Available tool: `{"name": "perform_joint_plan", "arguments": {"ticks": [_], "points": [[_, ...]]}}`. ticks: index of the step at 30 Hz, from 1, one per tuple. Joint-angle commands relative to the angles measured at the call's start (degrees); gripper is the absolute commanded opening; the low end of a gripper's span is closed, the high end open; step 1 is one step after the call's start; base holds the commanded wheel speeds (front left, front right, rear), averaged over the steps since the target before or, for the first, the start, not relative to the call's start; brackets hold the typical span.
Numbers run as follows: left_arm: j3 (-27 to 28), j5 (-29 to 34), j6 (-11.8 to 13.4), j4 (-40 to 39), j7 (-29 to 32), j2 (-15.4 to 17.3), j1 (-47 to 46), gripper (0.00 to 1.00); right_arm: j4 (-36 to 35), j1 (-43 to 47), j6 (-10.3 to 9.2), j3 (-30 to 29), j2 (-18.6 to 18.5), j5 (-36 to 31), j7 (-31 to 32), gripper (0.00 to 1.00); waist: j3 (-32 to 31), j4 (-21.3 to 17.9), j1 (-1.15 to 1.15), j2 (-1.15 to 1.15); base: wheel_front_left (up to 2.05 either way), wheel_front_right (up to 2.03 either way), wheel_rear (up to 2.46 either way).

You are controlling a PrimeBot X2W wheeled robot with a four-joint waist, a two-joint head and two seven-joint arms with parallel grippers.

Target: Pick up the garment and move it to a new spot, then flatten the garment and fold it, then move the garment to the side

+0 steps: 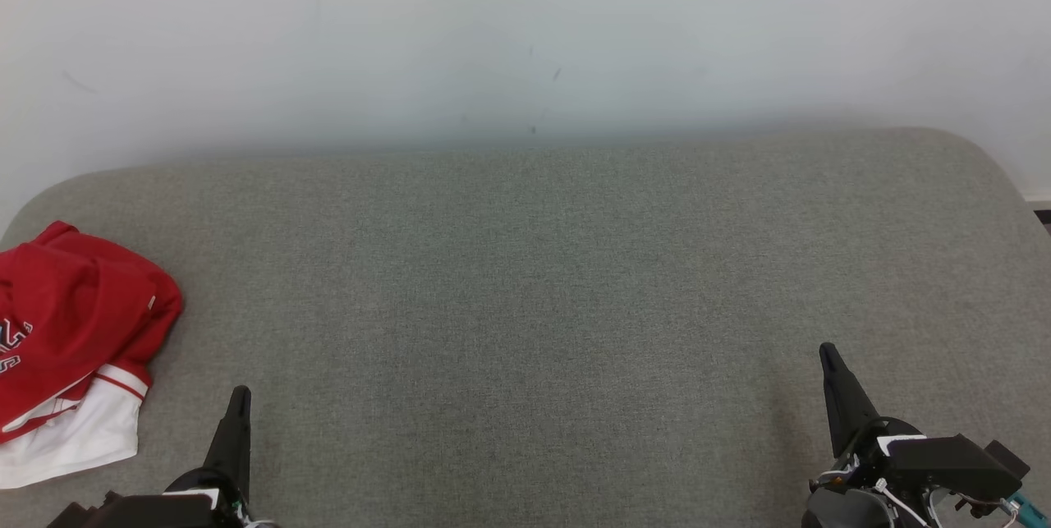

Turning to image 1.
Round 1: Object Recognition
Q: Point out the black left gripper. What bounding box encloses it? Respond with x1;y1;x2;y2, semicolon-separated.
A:
107;385;252;528

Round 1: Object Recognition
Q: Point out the black right cable teal plug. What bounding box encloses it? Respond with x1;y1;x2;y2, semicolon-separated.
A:
924;487;1051;528

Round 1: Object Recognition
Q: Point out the red jersey with white sleeves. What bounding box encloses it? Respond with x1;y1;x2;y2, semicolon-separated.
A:
0;221;183;489

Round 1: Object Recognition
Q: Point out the grey fabric sofa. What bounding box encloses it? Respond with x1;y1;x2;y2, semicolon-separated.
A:
0;127;1051;528

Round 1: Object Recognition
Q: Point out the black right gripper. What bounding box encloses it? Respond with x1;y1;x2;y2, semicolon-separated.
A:
819;342;1023;504

